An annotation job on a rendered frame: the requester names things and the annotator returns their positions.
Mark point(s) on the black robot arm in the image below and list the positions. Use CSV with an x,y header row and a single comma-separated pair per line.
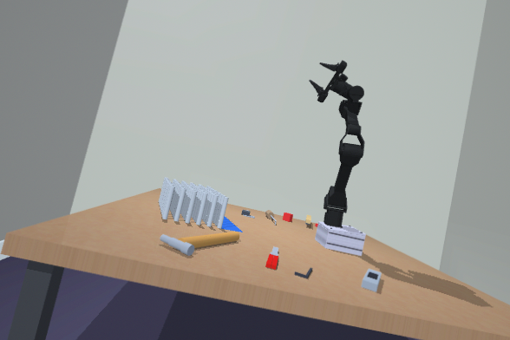
x,y
350,155

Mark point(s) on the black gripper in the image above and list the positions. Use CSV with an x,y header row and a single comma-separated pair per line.
x,y
339,86

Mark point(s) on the blue flat strip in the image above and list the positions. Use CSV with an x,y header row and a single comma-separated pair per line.
x,y
228,225

